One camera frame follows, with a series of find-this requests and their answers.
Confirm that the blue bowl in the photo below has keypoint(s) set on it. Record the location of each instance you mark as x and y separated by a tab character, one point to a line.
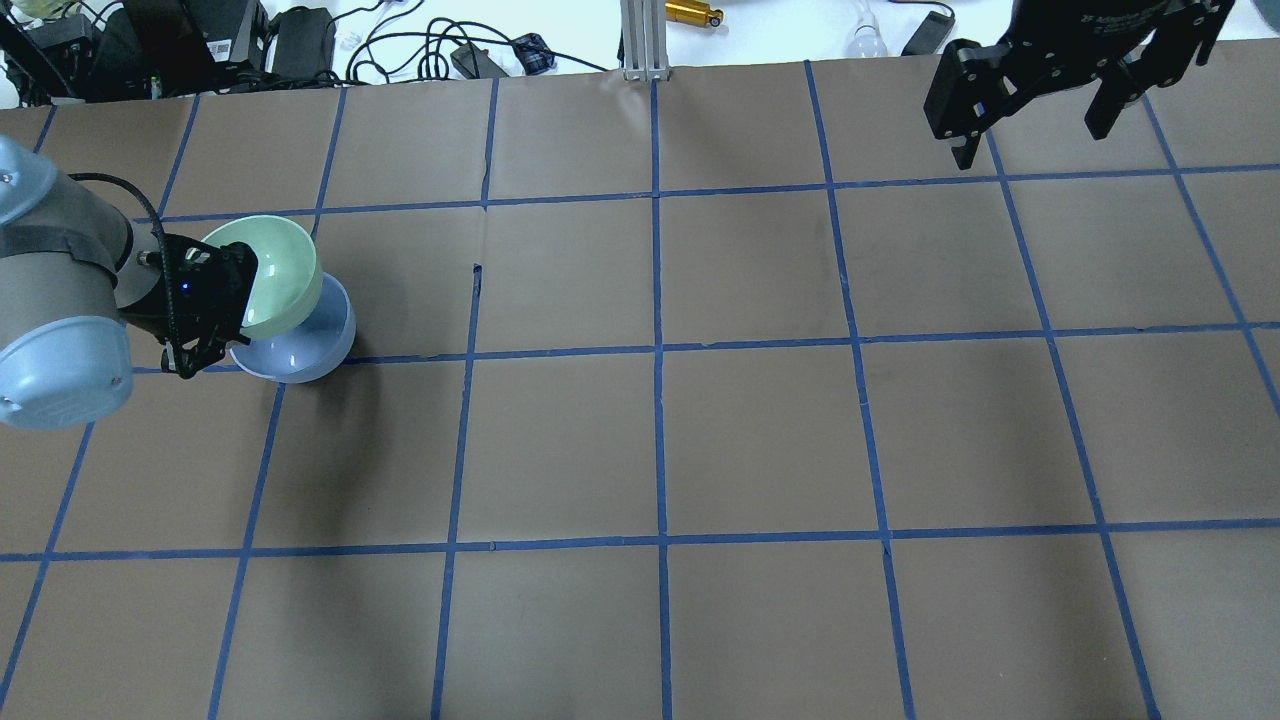
316	347

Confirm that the black power adapter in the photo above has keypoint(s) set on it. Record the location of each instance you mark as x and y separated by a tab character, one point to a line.
931	34

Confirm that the yellow brass tool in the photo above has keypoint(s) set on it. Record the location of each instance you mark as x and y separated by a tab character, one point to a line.
693	13

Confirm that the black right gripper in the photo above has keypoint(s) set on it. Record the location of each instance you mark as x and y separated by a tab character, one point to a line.
1085	32

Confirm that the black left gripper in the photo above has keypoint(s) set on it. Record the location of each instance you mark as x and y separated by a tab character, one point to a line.
150	305

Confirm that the green bowl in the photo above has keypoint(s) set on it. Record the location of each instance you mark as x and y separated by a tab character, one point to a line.
288	280

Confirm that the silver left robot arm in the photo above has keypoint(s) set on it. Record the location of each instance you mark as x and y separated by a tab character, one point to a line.
85	255

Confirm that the aluminium frame post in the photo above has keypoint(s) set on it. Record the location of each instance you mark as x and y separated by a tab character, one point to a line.
643	38

